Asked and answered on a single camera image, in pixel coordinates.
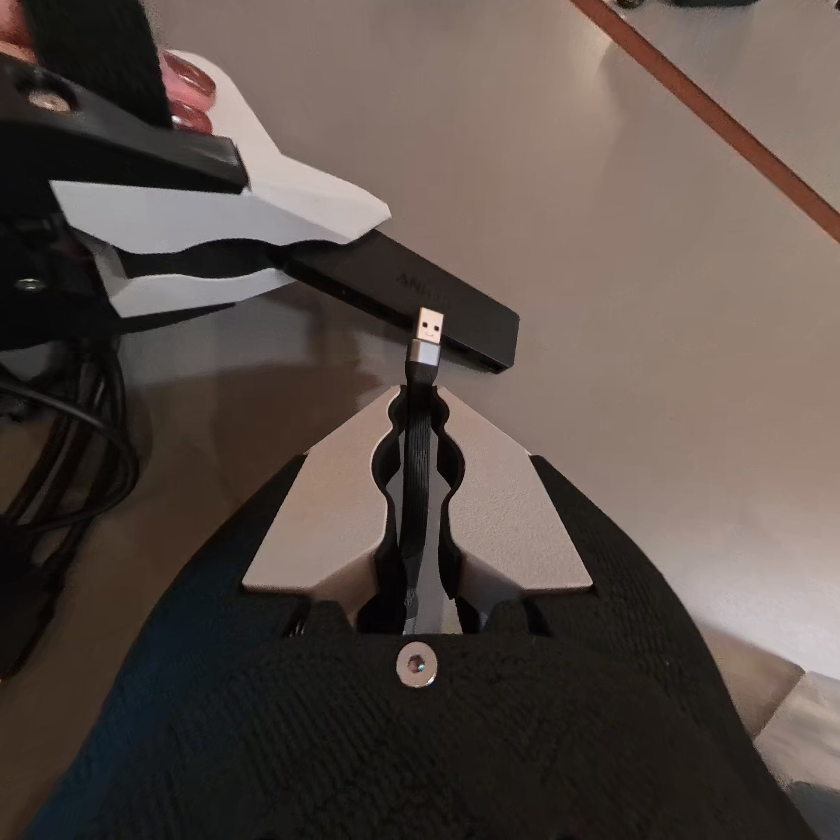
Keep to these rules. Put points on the person's left hand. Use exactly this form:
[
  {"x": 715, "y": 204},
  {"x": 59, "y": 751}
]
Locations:
[{"x": 187, "y": 85}]

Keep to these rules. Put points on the black usb hub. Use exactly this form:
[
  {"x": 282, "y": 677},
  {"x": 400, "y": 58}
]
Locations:
[{"x": 367, "y": 275}]

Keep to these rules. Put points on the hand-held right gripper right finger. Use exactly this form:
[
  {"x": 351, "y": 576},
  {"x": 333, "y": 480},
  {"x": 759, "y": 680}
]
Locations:
[{"x": 518, "y": 525}]

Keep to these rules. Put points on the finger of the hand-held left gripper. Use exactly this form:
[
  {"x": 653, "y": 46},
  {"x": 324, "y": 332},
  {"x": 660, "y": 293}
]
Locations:
[
  {"x": 184, "y": 292},
  {"x": 315, "y": 203}
]

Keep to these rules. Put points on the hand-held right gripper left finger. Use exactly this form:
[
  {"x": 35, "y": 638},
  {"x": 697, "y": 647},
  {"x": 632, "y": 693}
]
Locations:
[{"x": 315, "y": 525}]

